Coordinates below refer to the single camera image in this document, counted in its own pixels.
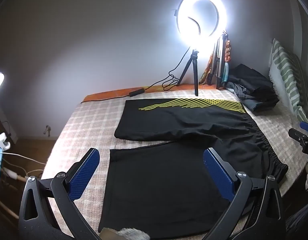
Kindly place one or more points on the folded tripod with colourful cloth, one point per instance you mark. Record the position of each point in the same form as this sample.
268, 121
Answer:
228, 51

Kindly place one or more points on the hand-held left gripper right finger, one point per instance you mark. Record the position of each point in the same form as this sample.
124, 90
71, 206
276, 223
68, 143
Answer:
217, 175

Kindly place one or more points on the metal wall pipe stub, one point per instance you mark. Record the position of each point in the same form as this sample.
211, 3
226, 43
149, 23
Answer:
47, 130

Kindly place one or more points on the grey fuzzy cloth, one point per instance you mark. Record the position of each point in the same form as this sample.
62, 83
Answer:
129, 233

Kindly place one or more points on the white clip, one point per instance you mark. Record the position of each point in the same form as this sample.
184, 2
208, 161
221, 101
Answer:
1, 142

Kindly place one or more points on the folded silver tripod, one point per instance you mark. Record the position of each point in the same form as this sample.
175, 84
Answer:
220, 62

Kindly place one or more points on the beige plaid blanket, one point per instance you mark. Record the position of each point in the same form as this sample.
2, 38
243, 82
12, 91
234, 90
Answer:
89, 130

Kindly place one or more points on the black pants with yellow lines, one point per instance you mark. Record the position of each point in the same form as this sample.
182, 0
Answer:
156, 180

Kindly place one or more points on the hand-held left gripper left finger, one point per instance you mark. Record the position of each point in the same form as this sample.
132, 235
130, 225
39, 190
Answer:
84, 177

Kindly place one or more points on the small black tripod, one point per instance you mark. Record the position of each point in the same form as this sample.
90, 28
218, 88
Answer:
195, 80

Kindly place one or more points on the stack of folded dark clothes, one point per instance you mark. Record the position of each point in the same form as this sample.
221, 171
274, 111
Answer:
254, 85

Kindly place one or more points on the olive striped pillow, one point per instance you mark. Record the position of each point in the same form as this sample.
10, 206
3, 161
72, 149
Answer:
298, 67

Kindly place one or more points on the green striped pillow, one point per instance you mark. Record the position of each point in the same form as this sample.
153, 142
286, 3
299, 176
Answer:
284, 65

